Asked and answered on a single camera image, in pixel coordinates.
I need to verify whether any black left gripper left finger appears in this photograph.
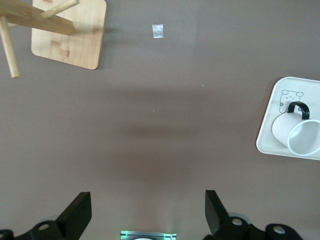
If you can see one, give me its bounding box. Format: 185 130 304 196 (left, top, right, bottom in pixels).
29 191 92 240

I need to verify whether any wooden cup rack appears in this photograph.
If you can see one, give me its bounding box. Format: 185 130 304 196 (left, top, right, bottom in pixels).
0 0 108 79

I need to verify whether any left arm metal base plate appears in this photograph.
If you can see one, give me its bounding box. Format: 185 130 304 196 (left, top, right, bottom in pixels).
119 230 177 240

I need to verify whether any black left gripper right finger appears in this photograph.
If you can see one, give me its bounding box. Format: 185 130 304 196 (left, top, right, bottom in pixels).
204 189 253 240

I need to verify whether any white cup with black handle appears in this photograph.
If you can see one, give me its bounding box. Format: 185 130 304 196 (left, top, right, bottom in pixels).
271 101 320 158

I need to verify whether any cream tray with bear print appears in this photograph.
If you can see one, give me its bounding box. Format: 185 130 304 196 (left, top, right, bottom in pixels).
255 76 320 161

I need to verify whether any small clear tape piece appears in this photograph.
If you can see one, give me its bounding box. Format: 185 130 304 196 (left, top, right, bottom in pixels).
151 23 164 39

